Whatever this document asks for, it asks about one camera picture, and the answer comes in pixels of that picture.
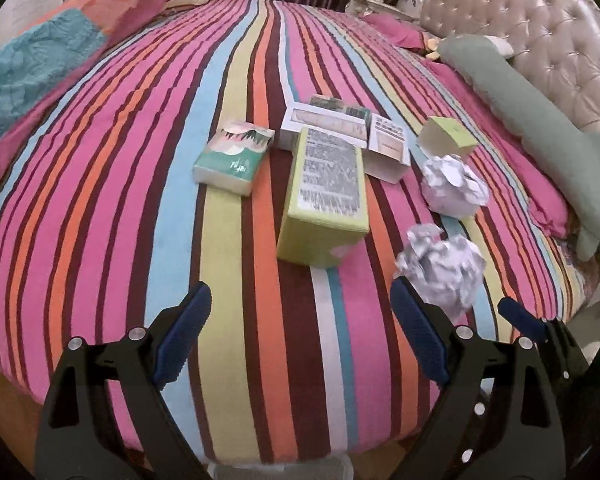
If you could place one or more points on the long green pillow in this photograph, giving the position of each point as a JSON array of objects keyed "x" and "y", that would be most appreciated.
[{"x": 530, "y": 110}]

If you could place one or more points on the ornate nightstand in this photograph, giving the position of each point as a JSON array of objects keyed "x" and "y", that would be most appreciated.
[{"x": 375, "y": 7}]

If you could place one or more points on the small green white box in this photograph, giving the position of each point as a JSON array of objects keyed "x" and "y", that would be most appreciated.
[{"x": 352, "y": 109}]

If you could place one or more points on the small yellow-green box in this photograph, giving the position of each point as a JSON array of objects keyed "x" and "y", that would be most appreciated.
[{"x": 452, "y": 135}]

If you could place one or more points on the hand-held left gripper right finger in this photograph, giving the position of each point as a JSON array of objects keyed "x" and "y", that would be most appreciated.
[{"x": 420, "y": 325}]

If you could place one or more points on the teal tissue pack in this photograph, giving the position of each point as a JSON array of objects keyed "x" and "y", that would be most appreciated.
[{"x": 230, "y": 160}]

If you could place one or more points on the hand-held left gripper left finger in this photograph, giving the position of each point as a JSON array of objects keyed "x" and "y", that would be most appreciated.
[{"x": 185, "y": 332}]

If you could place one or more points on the teal and orange quilt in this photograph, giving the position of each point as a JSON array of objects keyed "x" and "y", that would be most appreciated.
[{"x": 40, "y": 50}]

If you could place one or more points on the striped bed sheet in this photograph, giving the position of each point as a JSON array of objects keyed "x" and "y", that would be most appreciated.
[{"x": 130, "y": 210}]

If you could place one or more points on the white paper ball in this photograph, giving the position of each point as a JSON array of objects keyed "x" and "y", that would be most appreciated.
[
  {"x": 452, "y": 185},
  {"x": 445, "y": 265}
]

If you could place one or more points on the white plush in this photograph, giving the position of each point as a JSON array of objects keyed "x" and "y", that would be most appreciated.
[{"x": 500, "y": 46}]

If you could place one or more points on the tufted beige headboard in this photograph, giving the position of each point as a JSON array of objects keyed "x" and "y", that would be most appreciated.
[{"x": 530, "y": 10}]

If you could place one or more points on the small yellow toy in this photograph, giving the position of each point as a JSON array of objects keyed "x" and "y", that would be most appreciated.
[{"x": 431, "y": 47}]

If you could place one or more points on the large yellow-green box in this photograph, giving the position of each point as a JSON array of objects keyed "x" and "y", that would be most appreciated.
[{"x": 325, "y": 185}]

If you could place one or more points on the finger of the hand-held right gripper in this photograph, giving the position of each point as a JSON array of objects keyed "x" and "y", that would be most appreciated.
[{"x": 520, "y": 317}]

